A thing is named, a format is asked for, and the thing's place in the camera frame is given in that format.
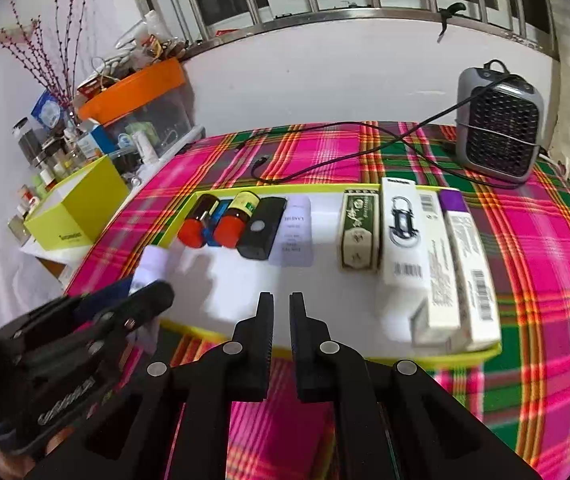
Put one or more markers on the grey portable heater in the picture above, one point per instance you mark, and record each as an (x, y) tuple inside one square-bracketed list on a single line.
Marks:
[(499, 123)]

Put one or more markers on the narrow white box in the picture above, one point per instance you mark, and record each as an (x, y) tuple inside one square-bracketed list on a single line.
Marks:
[(438, 317)]

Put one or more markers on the plaid tablecloth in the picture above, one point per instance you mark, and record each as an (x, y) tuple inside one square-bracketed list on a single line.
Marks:
[(523, 394)]

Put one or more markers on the left hand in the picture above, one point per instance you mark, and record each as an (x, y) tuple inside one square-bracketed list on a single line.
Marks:
[(17, 467)]

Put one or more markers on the amber bottle red cap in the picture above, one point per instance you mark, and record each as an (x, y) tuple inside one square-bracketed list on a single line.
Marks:
[(191, 232)]

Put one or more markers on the green white medicine box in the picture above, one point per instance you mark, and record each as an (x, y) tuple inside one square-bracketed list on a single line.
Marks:
[(359, 230)]

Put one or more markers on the yellow-green shallow tray box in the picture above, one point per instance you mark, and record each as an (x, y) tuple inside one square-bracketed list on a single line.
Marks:
[(215, 288)]

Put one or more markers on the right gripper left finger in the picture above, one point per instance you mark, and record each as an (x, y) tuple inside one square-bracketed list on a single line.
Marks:
[(247, 357)]

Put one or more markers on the white tube blue print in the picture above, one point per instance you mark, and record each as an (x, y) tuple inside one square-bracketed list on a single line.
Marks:
[(153, 266)]

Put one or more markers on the amber bottle yellow label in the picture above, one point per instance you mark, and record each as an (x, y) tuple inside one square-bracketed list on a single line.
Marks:
[(235, 219)]

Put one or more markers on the blue white carton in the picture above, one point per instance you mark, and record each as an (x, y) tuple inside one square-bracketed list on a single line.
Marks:
[(94, 140)]

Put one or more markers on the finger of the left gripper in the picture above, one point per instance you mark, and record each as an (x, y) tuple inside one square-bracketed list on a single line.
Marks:
[(118, 321), (59, 318)]

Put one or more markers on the black rectangular device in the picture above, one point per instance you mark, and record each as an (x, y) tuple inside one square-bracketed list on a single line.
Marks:
[(259, 234)]

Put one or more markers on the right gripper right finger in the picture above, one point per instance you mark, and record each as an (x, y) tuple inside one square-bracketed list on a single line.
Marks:
[(322, 366)]

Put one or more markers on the orange lid storage bin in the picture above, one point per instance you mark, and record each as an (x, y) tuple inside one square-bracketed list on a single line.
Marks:
[(149, 101)]

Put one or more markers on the small blue box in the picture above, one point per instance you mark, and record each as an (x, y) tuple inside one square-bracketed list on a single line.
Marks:
[(213, 222)]

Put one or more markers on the white box keychain picture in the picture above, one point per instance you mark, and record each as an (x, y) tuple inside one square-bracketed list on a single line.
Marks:
[(404, 277)]

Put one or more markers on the white box purple end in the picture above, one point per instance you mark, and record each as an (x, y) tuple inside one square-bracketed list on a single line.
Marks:
[(480, 326)]

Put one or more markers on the lavender Laneige tube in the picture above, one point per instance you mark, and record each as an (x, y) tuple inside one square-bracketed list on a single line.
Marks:
[(293, 244)]

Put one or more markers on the red bud branches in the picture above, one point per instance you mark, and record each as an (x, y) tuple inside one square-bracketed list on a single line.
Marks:
[(50, 54)]

